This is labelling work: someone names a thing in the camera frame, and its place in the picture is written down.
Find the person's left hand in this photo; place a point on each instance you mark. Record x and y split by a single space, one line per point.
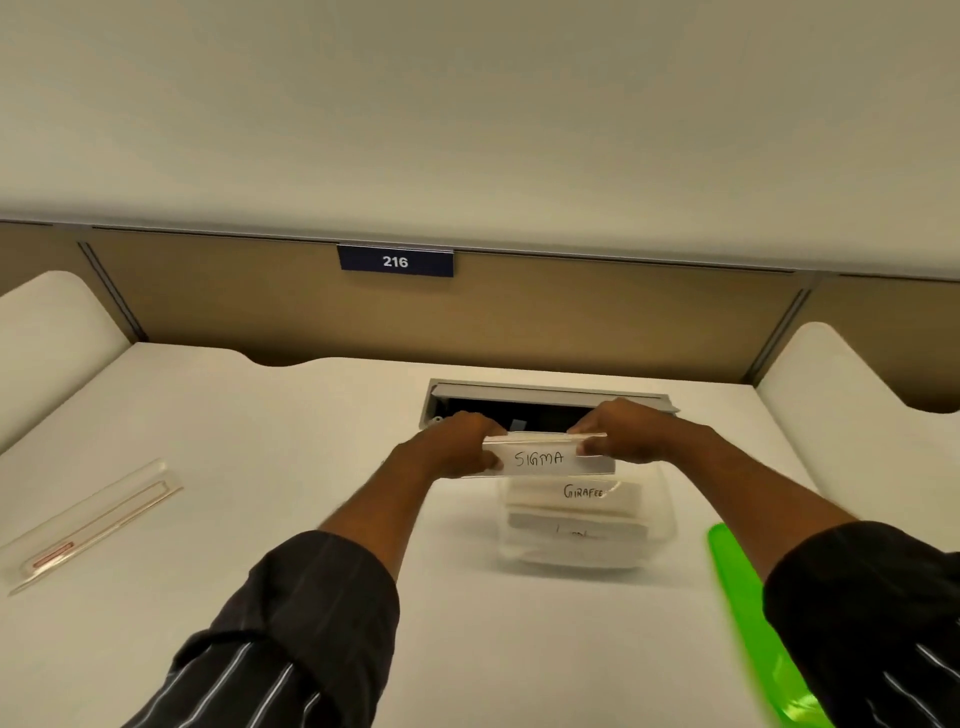
439 450

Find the person's right hand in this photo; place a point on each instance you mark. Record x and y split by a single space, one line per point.
649 439

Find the person's right thumb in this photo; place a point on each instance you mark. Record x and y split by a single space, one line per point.
600 448

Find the person's left thumb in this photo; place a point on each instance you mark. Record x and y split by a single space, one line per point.
486 463

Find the white handwritten paper slip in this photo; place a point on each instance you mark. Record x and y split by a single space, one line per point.
577 527
577 495
547 459

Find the person's left forearm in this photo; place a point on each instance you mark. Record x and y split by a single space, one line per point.
360 525

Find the person's right forearm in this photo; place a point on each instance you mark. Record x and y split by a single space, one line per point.
780 510

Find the clear plastic container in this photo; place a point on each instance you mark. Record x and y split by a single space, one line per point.
660 517

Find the beige partition panel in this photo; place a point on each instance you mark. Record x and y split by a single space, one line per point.
525 315
30 251
885 322

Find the green plastic lid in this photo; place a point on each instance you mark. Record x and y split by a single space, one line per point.
739 600

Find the dark blue number sign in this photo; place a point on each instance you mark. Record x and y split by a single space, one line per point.
395 261

